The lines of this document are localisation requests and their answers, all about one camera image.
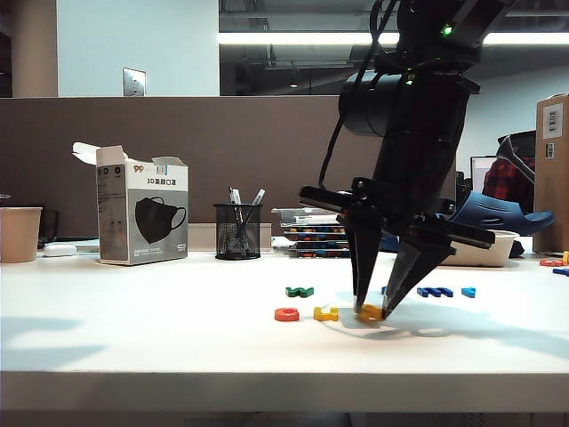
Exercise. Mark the black mesh pen holder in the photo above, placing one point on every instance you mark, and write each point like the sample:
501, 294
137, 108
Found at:
230, 242

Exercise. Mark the yellow letter u magnet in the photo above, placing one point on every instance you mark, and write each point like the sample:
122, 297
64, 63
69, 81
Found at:
319, 315

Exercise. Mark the beige pulp food tray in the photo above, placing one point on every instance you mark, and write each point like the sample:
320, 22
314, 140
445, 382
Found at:
484, 253

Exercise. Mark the flat pack of letter magnets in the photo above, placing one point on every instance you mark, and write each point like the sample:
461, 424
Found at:
315, 231
320, 253
320, 244

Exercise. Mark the black and silver pen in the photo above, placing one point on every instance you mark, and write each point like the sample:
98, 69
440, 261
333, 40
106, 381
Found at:
234, 195
258, 196

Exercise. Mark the dark blue letter m magnet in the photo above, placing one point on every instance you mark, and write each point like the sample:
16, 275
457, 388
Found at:
429, 292

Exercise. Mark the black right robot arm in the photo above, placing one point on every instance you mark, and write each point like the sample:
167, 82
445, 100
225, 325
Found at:
409, 98

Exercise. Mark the light blue letter r magnet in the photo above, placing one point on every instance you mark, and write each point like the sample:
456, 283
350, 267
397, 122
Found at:
466, 292

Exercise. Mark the clear plastic case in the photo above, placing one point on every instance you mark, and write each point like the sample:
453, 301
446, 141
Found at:
302, 218

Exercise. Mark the yellow letter p magnet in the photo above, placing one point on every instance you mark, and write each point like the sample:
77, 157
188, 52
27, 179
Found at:
371, 313

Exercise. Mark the brown paper cup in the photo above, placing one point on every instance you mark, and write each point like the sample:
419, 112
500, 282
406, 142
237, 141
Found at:
18, 236

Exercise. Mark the grey face mask box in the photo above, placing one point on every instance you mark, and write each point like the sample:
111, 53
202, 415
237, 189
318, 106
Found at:
149, 222

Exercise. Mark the green letter w magnet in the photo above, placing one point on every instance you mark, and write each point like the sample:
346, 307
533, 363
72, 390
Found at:
292, 292

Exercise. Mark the metal wall switch plate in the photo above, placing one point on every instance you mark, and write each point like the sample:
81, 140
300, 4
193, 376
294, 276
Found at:
134, 82

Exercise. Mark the white ceiling light strip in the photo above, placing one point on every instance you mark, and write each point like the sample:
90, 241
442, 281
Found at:
289, 38

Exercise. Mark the navy blue foam slipper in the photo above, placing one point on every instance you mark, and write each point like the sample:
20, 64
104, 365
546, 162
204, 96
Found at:
389, 242
484, 209

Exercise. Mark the red letter c magnet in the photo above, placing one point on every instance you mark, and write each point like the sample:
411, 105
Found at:
280, 316

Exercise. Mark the brown desk partition panel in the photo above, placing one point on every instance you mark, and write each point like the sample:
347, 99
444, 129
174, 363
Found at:
222, 142

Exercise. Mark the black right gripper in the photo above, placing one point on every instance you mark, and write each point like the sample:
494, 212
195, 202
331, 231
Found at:
413, 182

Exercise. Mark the computer monitor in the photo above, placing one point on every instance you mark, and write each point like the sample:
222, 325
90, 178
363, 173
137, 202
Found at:
479, 171

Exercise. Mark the small orange letter magnet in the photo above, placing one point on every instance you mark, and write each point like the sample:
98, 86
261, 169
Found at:
550, 263

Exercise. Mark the small blue letter magnet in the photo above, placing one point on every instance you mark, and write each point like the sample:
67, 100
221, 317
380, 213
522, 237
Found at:
561, 271

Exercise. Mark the white earbuds case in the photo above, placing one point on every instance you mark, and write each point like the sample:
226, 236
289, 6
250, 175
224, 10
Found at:
58, 250

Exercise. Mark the person in red plaid shirt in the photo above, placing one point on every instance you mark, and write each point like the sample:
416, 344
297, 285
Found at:
504, 182

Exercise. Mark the brown cardboard box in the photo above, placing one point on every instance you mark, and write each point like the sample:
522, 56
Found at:
552, 200

